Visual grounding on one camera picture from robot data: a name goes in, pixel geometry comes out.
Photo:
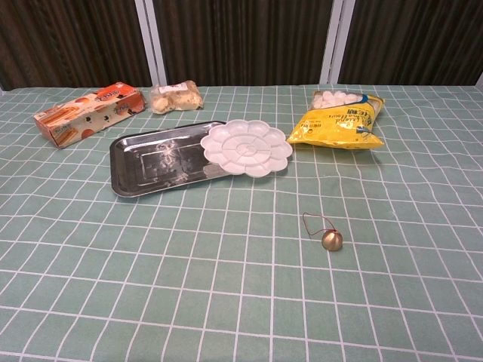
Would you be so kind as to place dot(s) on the white flower-shaped paint palette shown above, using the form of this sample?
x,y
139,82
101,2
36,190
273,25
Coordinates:
x,y
247,147

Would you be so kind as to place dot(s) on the green checkered tablecloth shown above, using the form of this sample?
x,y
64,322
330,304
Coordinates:
x,y
226,264

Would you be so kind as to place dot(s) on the stainless steel rectangular tray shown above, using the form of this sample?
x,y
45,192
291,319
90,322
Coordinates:
x,y
158,162

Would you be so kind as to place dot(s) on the clear bag of pastries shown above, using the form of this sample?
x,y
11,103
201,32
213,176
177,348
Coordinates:
x,y
175,97

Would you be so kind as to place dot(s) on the yellow snack bag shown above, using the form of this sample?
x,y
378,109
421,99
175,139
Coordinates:
x,y
339,124

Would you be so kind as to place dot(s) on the dark corrugated partition panel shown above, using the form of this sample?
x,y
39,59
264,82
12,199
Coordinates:
x,y
243,41
411,41
68,41

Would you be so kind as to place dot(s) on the orange biscuit box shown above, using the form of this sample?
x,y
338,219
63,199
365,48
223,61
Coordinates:
x,y
87,113

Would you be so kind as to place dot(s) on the white partition frame post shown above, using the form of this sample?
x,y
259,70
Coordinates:
x,y
332,41
151,41

